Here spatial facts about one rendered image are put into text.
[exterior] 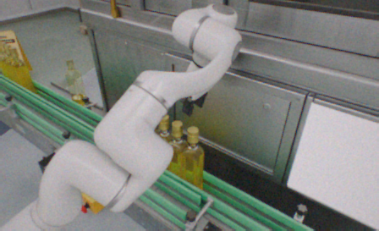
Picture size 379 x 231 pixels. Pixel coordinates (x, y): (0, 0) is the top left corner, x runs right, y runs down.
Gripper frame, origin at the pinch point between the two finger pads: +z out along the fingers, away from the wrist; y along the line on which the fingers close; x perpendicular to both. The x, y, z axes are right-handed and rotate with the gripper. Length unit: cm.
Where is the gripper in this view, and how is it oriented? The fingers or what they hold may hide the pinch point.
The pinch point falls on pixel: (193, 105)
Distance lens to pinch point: 77.9
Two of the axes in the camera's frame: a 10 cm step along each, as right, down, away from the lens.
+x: 7.7, 5.4, -3.4
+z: -2.1, 7.1, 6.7
